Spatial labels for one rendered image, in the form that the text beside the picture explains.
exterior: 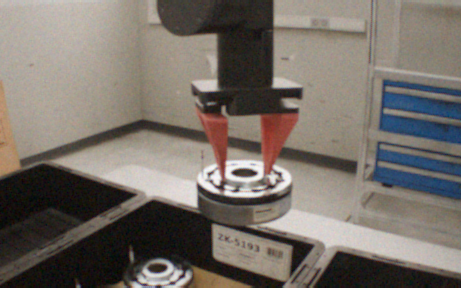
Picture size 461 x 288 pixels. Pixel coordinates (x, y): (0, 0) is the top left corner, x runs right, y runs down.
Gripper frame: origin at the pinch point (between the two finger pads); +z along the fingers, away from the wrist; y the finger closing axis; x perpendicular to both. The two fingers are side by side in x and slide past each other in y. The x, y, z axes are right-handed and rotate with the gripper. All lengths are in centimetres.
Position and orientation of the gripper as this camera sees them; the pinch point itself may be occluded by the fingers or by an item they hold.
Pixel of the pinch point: (245, 168)
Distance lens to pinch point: 45.9
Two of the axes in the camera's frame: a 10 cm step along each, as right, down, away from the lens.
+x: -2.5, -2.9, 9.3
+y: 9.7, -0.8, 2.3
